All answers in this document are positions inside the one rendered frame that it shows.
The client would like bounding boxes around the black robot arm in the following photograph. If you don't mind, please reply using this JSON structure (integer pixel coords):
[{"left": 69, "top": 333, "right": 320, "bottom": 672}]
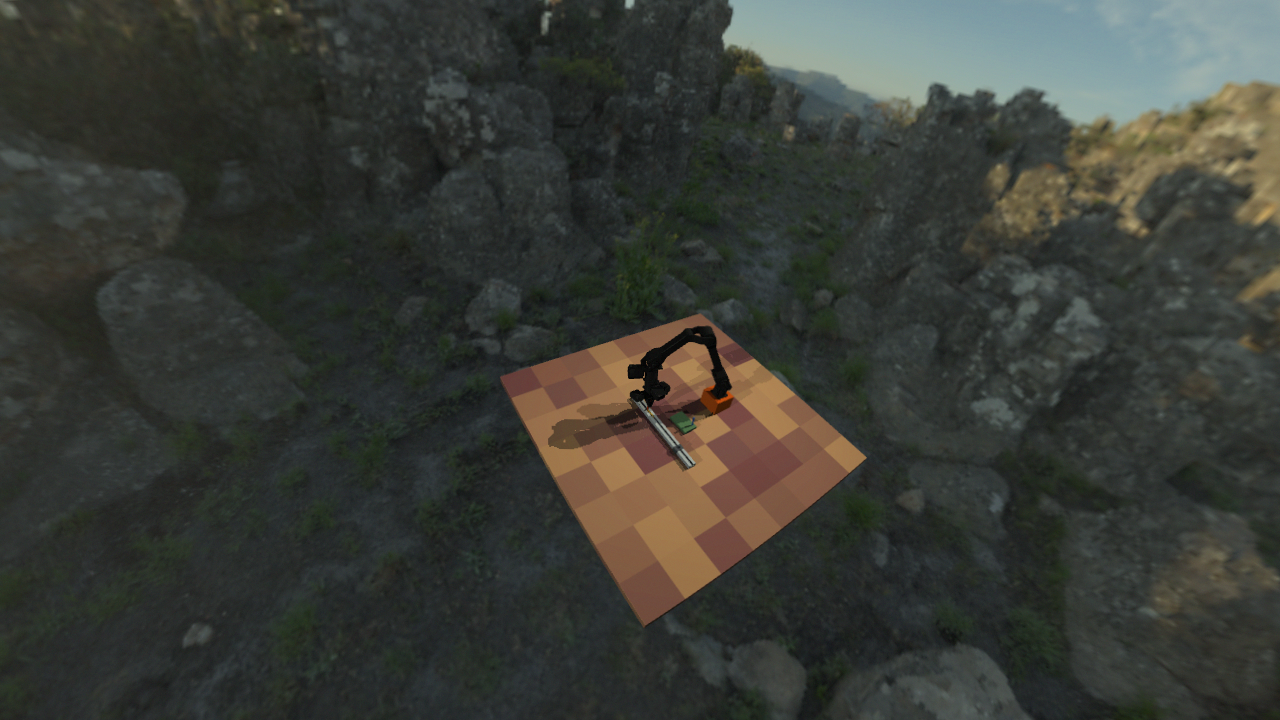
[{"left": 628, "top": 325, "right": 732, "bottom": 401}]

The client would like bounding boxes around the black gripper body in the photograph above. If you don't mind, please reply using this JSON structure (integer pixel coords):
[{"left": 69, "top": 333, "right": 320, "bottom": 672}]
[{"left": 630, "top": 377, "right": 671, "bottom": 402}]

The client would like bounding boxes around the grey aluminum slotted rail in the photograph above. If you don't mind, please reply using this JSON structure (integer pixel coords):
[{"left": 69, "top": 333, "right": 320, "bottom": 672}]
[{"left": 632, "top": 398, "right": 696, "bottom": 469}]

